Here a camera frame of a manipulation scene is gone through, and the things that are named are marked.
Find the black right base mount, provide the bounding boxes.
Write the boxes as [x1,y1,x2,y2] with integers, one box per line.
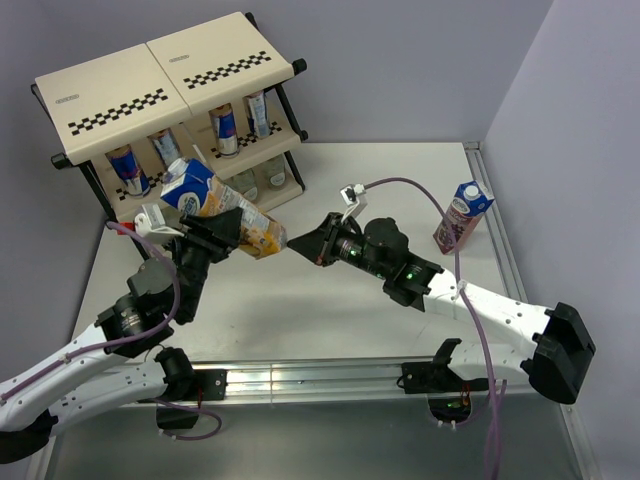
[396,361,490,429]

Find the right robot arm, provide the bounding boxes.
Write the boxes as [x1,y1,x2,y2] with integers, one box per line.
[287,213,596,404]

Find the aluminium rail frame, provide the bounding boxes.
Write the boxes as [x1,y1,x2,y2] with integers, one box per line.
[24,141,601,480]

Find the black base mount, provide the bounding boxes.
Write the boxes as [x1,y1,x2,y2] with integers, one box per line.
[140,369,228,442]
[396,361,490,429]

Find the beige three-tier shelf rack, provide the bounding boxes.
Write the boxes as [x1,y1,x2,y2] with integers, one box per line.
[30,10,309,261]

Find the red grape juice carton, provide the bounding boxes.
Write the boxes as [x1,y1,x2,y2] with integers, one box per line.
[433,180,495,254]

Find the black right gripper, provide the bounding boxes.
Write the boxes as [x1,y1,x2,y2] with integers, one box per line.
[288,212,390,280]

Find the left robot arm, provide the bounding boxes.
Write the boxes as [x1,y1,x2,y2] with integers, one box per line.
[1,207,242,464]

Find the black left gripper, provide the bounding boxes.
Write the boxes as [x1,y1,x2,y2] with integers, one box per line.
[159,205,242,319]

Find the energy drink can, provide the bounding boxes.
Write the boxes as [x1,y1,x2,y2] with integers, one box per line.
[208,103,239,157]
[243,90,271,139]
[148,128,182,169]
[106,144,150,197]

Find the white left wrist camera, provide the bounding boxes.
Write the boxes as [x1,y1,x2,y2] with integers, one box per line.
[121,203,184,245]

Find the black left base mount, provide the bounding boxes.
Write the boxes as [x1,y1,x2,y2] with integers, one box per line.
[140,369,228,442]

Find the glass bottle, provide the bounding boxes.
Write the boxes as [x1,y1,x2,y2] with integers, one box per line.
[263,154,286,190]
[232,169,259,202]

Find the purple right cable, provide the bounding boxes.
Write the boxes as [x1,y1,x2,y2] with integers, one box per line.
[357,176,509,480]

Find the pineapple juice carton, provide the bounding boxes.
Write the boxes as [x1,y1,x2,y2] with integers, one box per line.
[161,158,287,259]

